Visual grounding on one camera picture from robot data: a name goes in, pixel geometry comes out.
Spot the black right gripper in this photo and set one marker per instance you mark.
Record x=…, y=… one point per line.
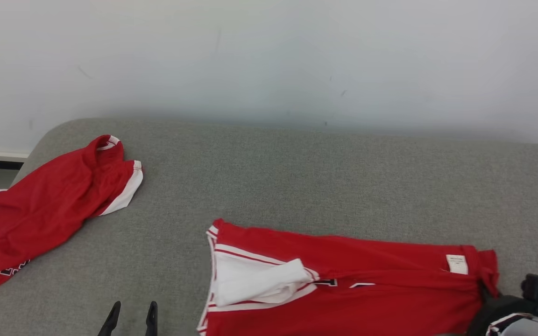
x=495, y=310

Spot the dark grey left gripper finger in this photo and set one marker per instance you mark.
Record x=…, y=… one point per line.
x=110, y=322
x=152, y=322

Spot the red basketball jersey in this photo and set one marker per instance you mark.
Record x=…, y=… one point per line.
x=367, y=280

